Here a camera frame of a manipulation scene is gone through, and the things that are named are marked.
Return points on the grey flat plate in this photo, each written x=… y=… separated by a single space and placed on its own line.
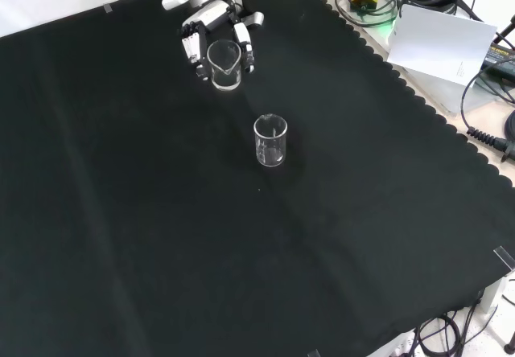
x=475 y=96

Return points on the clear glass beaker with water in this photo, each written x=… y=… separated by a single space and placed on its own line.
x=225 y=84

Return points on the grey bench frame bracket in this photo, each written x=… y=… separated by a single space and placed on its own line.
x=493 y=294

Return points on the pale white board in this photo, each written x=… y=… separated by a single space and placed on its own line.
x=438 y=43

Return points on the black tripod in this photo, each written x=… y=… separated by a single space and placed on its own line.
x=505 y=31

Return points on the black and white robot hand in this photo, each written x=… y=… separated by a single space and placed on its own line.
x=213 y=15

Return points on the black bench cloth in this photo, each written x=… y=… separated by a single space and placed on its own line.
x=161 y=212

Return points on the clear graduated glass beaker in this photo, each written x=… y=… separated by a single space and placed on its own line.
x=270 y=150

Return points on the clear tape strip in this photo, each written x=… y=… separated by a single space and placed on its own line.
x=505 y=257
x=108 y=8
x=314 y=353

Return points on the black power adapter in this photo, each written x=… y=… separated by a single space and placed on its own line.
x=501 y=57

